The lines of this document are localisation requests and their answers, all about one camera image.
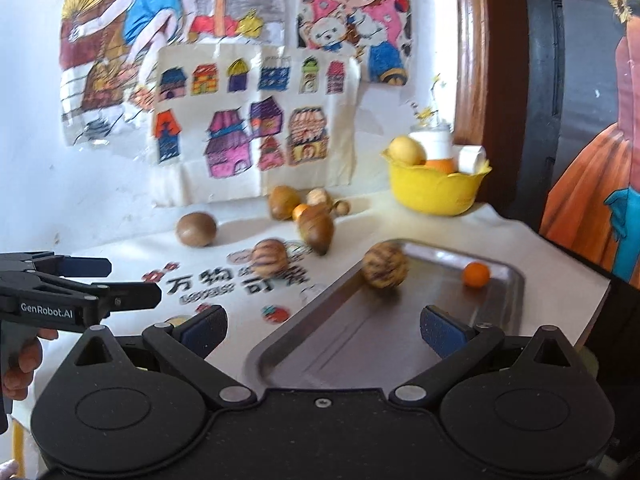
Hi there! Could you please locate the striped brown ball fruit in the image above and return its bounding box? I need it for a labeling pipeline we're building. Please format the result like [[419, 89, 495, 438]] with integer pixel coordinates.
[[251, 239, 290, 277], [362, 241, 408, 289]]

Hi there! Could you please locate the child with fan drawing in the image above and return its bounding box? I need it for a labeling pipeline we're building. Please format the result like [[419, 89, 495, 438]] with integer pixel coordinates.
[[59, 0, 291, 147]]

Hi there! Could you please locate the white paper roll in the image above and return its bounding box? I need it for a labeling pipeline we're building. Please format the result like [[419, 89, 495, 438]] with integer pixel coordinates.
[[454, 145, 488, 175]]

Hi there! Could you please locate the rough tan round fruit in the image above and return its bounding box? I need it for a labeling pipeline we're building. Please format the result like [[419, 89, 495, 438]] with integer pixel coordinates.
[[306, 188, 335, 211]]

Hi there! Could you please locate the houses drawing sheet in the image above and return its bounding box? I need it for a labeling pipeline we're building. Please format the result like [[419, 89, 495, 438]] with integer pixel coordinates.
[[149, 42, 362, 207]]

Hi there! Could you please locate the metal tray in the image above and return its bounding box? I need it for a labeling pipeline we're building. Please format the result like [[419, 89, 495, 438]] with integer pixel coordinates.
[[245, 238, 526, 396]]

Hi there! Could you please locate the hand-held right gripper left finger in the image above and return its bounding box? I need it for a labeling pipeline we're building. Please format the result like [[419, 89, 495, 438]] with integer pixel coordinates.
[[72, 304, 258, 408]]

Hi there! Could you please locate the dark brown kiwi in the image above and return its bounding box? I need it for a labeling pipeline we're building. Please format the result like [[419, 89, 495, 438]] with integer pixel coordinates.
[[175, 211, 219, 249]]

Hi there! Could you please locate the long tan brown fruit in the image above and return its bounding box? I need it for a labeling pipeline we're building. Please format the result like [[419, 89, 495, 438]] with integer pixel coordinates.
[[297, 208, 336, 256]]

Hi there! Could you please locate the orange dress painting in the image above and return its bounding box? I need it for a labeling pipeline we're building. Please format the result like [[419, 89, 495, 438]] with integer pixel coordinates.
[[539, 0, 640, 281]]

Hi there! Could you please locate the yellow pear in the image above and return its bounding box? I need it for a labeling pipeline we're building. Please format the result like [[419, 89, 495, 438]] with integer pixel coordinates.
[[389, 136, 427, 167]]

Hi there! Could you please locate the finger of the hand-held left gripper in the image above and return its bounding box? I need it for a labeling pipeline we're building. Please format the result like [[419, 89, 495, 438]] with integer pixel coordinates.
[[20, 271, 164, 322], [0, 251, 112, 278]]

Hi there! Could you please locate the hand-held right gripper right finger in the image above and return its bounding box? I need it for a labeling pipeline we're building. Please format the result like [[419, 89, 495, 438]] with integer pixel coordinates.
[[389, 304, 576, 408]]

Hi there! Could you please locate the yellow flower twig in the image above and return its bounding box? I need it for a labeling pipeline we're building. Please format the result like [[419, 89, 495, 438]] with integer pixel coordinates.
[[410, 75, 443, 128]]

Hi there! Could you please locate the brown wooden frame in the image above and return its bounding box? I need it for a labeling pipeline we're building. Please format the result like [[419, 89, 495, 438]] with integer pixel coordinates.
[[454, 0, 531, 221]]

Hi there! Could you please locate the person's left hand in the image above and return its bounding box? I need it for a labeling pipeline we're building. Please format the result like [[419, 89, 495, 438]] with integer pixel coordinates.
[[0, 327, 59, 402]]

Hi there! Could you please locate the smooth brown oval fruit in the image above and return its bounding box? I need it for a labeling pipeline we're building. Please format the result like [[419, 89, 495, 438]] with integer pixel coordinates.
[[268, 185, 302, 221]]

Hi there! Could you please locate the girl with dog drawing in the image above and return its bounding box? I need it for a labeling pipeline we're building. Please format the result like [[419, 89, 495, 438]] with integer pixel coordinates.
[[297, 0, 416, 86]]

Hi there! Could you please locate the yellow plastic bowl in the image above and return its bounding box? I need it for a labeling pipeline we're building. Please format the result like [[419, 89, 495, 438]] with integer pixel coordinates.
[[381, 147, 493, 217]]

